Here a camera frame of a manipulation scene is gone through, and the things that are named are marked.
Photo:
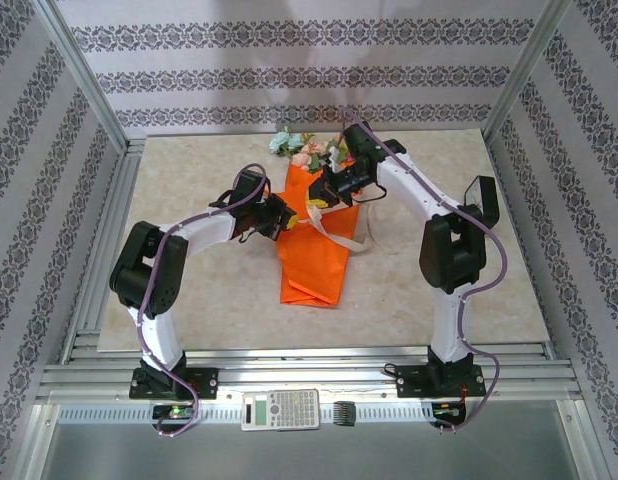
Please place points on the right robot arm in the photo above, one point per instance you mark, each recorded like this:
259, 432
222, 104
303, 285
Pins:
454, 250

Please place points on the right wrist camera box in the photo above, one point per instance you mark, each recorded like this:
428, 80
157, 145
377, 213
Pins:
334, 156

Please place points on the aluminium corner post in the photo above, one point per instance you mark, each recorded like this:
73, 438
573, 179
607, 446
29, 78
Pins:
79, 70
524, 70

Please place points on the left controller board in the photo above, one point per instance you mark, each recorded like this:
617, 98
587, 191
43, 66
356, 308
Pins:
174, 412

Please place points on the peach fake flower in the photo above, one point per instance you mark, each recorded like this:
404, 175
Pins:
304, 157

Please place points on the right controller board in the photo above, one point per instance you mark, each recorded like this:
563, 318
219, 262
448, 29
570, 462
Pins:
448, 413

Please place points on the left aluminium side rail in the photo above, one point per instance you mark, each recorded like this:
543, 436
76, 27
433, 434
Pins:
114, 225

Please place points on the orange wrapping paper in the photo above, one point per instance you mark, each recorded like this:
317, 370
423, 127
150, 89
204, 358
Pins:
314, 270

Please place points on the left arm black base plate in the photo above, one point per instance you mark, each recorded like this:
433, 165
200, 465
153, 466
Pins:
204, 382

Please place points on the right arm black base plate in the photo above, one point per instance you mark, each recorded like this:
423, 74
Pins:
414, 382

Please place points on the cream printed ribbon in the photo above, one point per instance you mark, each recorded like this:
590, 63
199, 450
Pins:
339, 240

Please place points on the right aluminium corner post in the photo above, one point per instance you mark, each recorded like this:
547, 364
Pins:
524, 70

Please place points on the black alarm clock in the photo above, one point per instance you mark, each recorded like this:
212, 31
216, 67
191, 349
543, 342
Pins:
484, 197

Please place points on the left aluminium corner post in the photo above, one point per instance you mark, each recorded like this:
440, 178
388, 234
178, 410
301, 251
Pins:
79, 70

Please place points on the aluminium front frame rail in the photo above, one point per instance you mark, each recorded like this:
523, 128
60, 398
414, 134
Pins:
299, 372

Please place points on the grey calculator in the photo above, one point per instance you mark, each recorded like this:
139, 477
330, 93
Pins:
289, 410

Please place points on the light blue fake flower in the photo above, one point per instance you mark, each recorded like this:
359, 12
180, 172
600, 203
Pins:
281, 142

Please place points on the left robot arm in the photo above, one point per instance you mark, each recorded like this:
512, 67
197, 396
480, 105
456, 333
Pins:
144, 270

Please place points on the controller board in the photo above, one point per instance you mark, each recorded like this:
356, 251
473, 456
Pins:
448, 413
174, 412

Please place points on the aluminium side rail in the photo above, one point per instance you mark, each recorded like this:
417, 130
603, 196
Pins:
114, 225
519, 235

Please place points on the right aluminium side rail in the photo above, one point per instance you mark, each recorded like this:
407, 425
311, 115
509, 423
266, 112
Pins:
519, 235

